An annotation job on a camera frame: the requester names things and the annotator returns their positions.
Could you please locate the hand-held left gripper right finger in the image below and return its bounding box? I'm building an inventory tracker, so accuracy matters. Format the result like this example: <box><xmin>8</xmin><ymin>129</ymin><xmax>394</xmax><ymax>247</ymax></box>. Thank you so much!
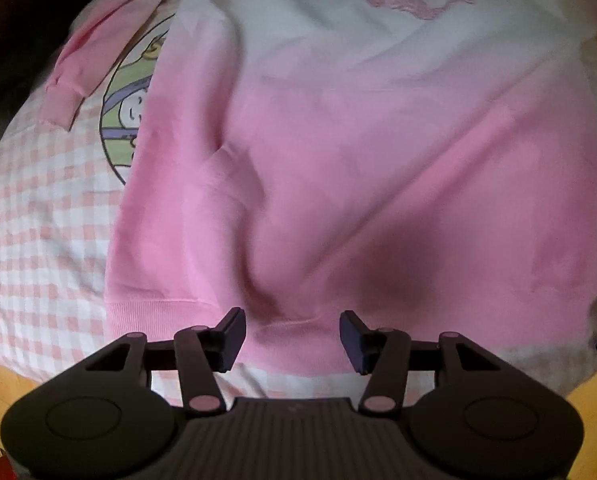
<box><xmin>339</xmin><ymin>310</ymin><xmax>510</xmax><ymax>414</ymax></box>

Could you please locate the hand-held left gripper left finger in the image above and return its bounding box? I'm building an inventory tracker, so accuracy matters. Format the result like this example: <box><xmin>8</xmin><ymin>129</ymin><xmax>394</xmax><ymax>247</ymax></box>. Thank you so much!
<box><xmin>81</xmin><ymin>307</ymin><xmax>248</xmax><ymax>414</ymax></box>

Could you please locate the pink and white sweatshirt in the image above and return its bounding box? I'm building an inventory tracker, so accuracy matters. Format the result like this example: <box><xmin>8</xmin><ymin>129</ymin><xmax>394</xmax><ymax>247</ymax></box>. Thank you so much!
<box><xmin>41</xmin><ymin>0</ymin><xmax>597</xmax><ymax>377</ymax></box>

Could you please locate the pink checked printed bedsheet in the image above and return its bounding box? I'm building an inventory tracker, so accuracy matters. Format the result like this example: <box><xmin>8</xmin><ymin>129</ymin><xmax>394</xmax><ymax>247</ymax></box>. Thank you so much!
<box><xmin>0</xmin><ymin>0</ymin><xmax>597</xmax><ymax>411</ymax></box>

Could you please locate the dark cloth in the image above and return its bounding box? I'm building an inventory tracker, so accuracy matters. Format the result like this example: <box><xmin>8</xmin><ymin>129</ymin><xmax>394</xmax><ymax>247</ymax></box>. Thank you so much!
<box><xmin>0</xmin><ymin>0</ymin><xmax>102</xmax><ymax>127</ymax></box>

